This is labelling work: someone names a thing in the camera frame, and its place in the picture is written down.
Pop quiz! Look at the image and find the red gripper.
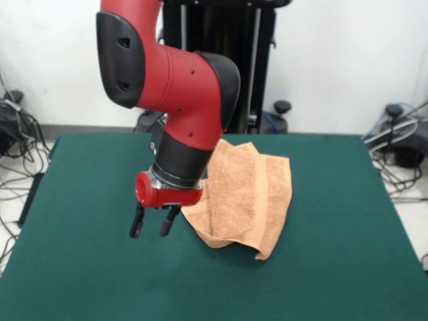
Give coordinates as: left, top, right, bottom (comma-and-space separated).
129, 171, 204, 240

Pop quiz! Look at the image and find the tan terry towel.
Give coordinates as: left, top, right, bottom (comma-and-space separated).
181, 138, 292, 261

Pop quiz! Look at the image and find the dark grey stand base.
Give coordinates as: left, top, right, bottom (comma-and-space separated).
0, 90, 37, 158
364, 103, 428, 168

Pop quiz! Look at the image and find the dark green table cloth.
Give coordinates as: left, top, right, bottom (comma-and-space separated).
0, 133, 428, 321

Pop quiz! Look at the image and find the black cable bundle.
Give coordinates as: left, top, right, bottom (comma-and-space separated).
367, 150, 428, 203
0, 110, 51, 268

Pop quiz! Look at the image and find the short blue cable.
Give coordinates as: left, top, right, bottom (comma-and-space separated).
261, 112, 278, 133

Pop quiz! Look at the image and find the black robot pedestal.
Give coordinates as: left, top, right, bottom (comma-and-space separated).
133, 0, 292, 134

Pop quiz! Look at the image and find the long blue cable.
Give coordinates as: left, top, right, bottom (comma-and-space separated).
362, 102, 422, 141

